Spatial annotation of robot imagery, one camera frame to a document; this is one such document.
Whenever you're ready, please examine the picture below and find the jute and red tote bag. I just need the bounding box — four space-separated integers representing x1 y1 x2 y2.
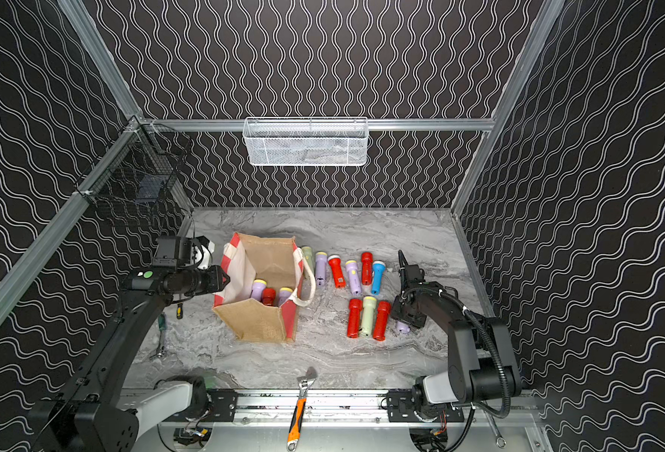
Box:
213 233 316 343

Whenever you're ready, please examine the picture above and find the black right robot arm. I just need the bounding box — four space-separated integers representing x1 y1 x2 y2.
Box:
391 252 523 419

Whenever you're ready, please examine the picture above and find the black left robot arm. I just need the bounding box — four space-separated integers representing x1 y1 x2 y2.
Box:
27 237 230 451

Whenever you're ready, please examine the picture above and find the blue flashlight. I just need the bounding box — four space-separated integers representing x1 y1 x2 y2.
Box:
370 260 386 296

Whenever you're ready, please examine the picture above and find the red flashlight back row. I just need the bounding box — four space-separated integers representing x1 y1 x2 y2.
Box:
361 252 374 286

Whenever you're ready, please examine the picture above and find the pale green flashlight front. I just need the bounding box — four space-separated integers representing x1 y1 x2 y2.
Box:
360 296 378 337

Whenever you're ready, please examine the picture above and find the red flashlight white head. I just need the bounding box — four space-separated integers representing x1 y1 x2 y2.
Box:
328 254 347 288

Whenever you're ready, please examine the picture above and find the purple flashlight back row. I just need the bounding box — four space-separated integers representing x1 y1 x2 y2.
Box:
315 252 328 286

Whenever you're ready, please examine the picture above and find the pale green flashlight back row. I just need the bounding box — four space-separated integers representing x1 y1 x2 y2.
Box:
302 246 315 271

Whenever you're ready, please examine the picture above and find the silver combination wrench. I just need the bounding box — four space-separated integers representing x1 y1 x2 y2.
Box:
485 412 507 449

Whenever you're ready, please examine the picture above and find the purple flashlight yellow ring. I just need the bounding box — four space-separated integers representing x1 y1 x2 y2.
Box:
345 259 363 297

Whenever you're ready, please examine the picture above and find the black wire mesh basket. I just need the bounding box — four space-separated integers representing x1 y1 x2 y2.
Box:
80 124 193 227

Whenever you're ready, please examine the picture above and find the white wire mesh basket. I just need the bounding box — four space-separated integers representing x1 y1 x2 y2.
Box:
242 117 370 167

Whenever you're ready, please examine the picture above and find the orange handled adjustable wrench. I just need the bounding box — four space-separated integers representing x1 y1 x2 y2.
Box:
287 366 317 451

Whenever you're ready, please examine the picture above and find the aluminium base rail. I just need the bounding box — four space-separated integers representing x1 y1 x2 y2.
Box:
117 388 543 428

